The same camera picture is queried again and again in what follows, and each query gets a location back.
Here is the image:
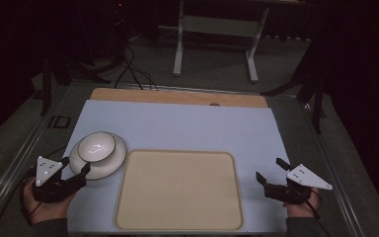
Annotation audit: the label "person's right hand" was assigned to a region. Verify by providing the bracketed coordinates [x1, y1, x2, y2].
[282, 187, 321, 219]

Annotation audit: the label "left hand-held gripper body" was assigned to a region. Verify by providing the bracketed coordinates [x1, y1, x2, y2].
[32, 155, 80, 203]

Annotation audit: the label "person's left hand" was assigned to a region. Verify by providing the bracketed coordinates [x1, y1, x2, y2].
[23, 177, 77, 225]

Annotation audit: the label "white round bowl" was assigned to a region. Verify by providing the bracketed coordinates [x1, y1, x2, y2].
[68, 131, 128, 181]

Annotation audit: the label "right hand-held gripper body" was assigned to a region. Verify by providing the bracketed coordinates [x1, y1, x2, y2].
[265, 163, 334, 205]

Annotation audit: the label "black floor cables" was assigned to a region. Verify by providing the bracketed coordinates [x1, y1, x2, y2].
[113, 43, 160, 92]

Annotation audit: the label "white table mat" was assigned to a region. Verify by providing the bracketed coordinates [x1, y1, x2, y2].
[60, 99, 290, 234]

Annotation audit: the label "white metal table frame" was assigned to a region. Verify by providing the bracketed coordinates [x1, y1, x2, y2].
[173, 0, 270, 84]

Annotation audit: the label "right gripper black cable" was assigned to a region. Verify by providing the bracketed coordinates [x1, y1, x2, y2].
[294, 189, 332, 237]

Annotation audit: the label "beige tray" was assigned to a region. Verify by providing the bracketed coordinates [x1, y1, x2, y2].
[113, 148, 245, 232]

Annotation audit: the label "black stand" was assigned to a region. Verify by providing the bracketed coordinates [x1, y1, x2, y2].
[38, 48, 113, 117]
[260, 19, 327, 135]

